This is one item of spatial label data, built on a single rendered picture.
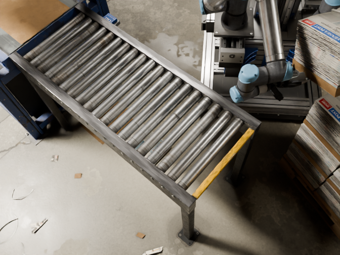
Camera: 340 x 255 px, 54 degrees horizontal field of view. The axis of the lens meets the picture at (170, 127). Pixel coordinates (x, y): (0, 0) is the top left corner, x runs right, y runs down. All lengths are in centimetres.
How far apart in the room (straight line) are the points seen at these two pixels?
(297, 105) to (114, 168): 136
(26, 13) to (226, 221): 183
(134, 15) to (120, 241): 201
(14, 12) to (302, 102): 197
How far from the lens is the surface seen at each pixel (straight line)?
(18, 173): 270
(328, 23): 157
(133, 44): 198
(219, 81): 252
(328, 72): 151
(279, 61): 145
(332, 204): 224
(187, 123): 165
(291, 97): 253
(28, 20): 231
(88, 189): 246
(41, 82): 196
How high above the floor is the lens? 225
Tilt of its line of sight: 62 degrees down
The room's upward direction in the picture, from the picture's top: 7 degrees counter-clockwise
